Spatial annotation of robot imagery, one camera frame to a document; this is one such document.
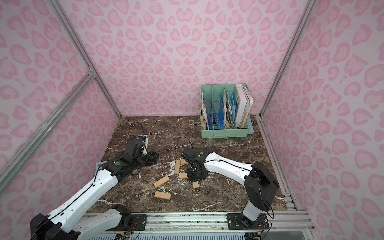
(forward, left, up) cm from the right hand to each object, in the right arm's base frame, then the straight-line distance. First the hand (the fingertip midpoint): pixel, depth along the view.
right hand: (192, 181), depth 81 cm
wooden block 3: (+5, +6, -5) cm, 10 cm away
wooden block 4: (+1, +19, -5) cm, 19 cm away
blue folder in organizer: (+53, -19, -6) cm, 57 cm away
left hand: (+10, +20, +11) cm, 25 cm away
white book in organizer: (+43, -30, +18) cm, 55 cm away
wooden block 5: (-6, +17, -6) cm, 19 cm away
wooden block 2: (+11, +10, -6) cm, 16 cm away
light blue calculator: (+9, +57, -2) cm, 58 cm away
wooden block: (+2, +3, +19) cm, 19 cm away
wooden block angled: (-2, -2, +1) cm, 3 cm away
